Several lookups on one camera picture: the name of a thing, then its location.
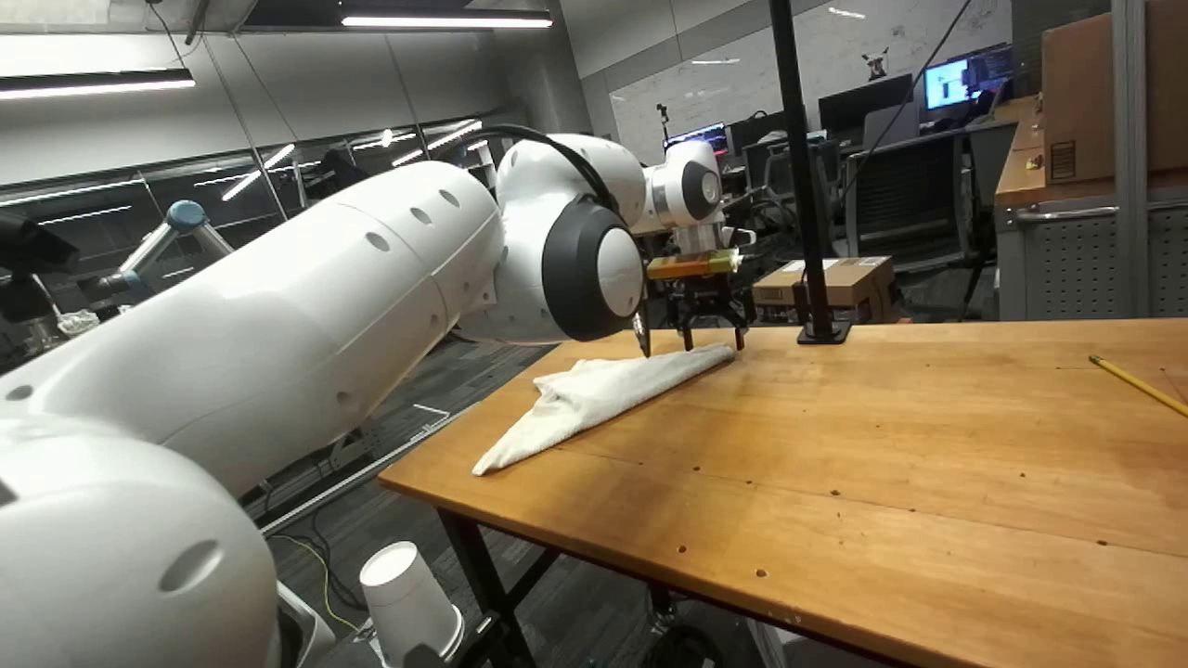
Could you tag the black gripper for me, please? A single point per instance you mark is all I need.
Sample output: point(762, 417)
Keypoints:
point(691, 297)

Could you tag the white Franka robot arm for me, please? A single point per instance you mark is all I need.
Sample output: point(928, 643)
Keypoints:
point(308, 335)

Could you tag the white cloth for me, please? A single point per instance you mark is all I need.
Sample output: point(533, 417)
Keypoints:
point(595, 396)

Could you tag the long ceiling light strip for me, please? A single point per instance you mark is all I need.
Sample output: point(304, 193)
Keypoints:
point(94, 82)

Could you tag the white cylinder cup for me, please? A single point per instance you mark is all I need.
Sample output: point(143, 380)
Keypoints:
point(410, 608)

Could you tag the drawer cabinet with wooden top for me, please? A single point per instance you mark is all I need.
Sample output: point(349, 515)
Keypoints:
point(1064, 263)

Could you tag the grey metal post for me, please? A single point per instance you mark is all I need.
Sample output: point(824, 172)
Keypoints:
point(1128, 161)

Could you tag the yellow pencil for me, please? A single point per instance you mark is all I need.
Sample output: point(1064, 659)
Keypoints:
point(1136, 386)

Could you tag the grey floor rail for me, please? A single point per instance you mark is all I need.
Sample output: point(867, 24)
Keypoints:
point(358, 477)

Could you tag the black table leg frame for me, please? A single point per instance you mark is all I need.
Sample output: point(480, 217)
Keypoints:
point(483, 578)

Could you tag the large cardboard box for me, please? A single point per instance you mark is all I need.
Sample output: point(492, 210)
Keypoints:
point(1076, 98)

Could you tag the short ceiling light strip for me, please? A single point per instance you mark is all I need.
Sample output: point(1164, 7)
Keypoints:
point(446, 22)

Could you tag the black camera stand pole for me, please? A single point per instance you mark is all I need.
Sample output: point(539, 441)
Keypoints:
point(799, 161)

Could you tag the lit computer monitor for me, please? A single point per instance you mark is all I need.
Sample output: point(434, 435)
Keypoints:
point(952, 82)

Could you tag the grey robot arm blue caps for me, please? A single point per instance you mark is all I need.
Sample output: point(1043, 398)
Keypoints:
point(172, 243)

